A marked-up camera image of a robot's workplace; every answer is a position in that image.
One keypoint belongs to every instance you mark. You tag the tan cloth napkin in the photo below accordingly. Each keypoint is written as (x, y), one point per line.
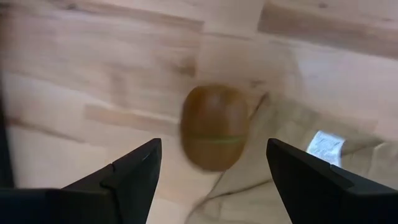
(242, 199)

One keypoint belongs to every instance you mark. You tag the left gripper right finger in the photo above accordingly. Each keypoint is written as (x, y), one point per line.
(311, 193)

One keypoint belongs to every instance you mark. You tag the brown toy kiwi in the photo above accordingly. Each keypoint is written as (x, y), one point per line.
(214, 124)

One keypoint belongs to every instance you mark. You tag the white paper tag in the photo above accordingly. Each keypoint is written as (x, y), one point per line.
(326, 146)

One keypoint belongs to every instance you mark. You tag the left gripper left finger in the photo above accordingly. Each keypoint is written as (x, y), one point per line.
(133, 180)

